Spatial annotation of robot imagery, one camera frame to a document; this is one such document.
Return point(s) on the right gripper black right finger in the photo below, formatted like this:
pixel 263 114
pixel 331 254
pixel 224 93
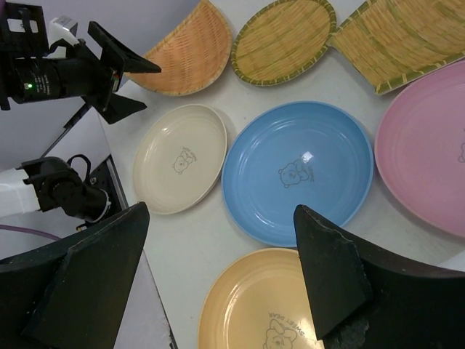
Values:
pixel 364 296

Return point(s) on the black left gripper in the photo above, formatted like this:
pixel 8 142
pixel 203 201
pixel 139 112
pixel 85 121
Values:
pixel 32 70

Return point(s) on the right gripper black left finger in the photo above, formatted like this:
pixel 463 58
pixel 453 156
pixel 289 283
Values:
pixel 72 293

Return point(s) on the orange triangular bamboo basket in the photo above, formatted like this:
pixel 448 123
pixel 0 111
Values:
pixel 192 56

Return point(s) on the orange-yellow plastic plate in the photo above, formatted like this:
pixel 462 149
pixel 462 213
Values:
pixel 259 301

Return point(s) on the pink plastic plate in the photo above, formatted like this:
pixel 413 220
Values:
pixel 419 148

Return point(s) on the blue plastic plate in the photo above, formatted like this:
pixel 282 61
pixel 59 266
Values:
pixel 300 153

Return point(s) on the round green-rimmed bamboo tray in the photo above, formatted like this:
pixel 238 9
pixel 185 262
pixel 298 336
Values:
pixel 282 41

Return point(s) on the yellow fan-shaped bamboo basket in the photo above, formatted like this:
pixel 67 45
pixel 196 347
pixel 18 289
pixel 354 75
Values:
pixel 392 43

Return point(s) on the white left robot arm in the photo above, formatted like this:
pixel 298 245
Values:
pixel 49 182

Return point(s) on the cream plastic plate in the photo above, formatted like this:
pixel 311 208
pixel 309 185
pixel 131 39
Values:
pixel 180 159

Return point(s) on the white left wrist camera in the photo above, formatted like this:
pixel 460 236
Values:
pixel 62 28

